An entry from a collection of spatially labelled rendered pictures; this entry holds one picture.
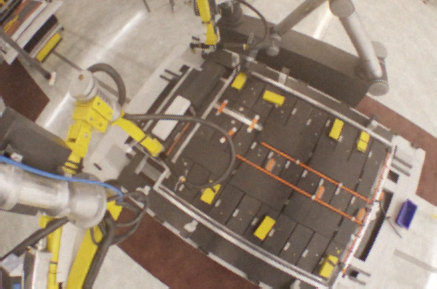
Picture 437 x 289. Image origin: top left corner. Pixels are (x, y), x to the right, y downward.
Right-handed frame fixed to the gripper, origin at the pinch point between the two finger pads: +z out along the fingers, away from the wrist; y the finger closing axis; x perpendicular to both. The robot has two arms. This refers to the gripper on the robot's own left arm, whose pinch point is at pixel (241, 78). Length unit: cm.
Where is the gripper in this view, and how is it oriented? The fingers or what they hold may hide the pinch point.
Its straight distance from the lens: 194.5
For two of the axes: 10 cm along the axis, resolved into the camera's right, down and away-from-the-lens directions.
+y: 8.5, 4.3, -3.0
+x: 4.3, -2.3, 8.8
